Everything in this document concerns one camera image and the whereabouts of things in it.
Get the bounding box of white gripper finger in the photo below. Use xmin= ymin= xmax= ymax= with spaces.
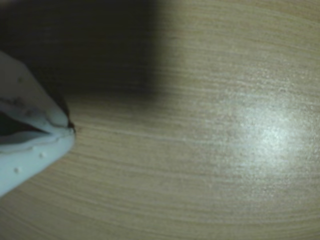
xmin=0 ymin=51 xmax=74 ymax=129
xmin=0 ymin=129 xmax=76 ymax=199

